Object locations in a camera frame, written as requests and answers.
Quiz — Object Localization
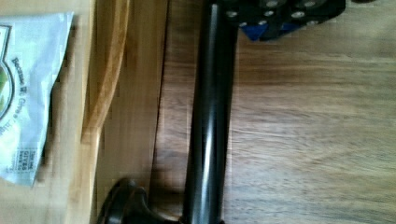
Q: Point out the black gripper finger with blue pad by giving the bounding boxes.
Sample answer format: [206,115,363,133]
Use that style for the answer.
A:
[219,0,347,41]

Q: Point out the wooden drawer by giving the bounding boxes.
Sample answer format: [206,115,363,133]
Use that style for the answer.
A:
[1,0,395,224]

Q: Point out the white food packet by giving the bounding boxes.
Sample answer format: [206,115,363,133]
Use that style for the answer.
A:
[0,12,74,186]

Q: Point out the black drawer handle bar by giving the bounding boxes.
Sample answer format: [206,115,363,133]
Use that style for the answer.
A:
[95,0,238,224]

